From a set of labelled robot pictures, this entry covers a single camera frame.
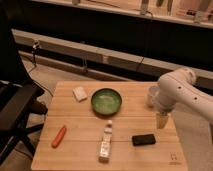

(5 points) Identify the black eraser block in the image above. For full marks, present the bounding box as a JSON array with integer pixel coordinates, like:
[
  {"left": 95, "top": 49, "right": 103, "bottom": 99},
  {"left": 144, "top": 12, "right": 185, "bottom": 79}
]
[{"left": 132, "top": 134, "right": 156, "bottom": 146}]

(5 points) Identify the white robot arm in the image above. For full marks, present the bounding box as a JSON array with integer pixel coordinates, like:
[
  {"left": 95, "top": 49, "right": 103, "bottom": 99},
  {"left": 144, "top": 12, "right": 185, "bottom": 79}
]
[{"left": 154, "top": 67, "right": 213, "bottom": 129}]

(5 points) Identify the white paper cup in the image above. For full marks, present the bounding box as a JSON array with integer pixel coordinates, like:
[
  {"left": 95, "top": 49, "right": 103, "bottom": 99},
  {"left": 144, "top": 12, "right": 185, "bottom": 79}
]
[{"left": 146, "top": 86, "right": 159, "bottom": 107}]

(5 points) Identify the green bowl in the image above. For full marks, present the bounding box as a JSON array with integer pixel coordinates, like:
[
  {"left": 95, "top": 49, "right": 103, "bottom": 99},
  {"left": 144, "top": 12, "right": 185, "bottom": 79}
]
[{"left": 91, "top": 88, "right": 122, "bottom": 116}]

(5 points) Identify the small white bottle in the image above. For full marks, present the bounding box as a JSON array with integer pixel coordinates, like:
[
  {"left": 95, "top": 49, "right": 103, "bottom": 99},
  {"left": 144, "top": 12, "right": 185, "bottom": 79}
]
[{"left": 98, "top": 120, "right": 112, "bottom": 162}]

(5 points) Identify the wooden table board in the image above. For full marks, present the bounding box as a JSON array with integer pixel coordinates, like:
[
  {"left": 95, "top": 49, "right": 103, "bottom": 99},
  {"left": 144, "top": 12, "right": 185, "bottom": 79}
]
[{"left": 31, "top": 81, "right": 188, "bottom": 171}]

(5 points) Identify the white sponge block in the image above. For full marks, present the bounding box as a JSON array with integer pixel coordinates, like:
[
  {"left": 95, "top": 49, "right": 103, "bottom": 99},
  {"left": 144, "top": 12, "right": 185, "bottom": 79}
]
[{"left": 73, "top": 87, "right": 87, "bottom": 102}]

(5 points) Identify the orange carrot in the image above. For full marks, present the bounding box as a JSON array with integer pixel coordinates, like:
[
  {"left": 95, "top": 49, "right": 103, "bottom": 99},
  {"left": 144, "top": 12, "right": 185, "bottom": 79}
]
[{"left": 51, "top": 126, "right": 67, "bottom": 148}]

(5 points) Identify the black office chair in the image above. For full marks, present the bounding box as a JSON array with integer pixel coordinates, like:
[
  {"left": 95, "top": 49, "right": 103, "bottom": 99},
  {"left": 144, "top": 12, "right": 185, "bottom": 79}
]
[{"left": 0, "top": 0, "right": 48, "bottom": 165}]

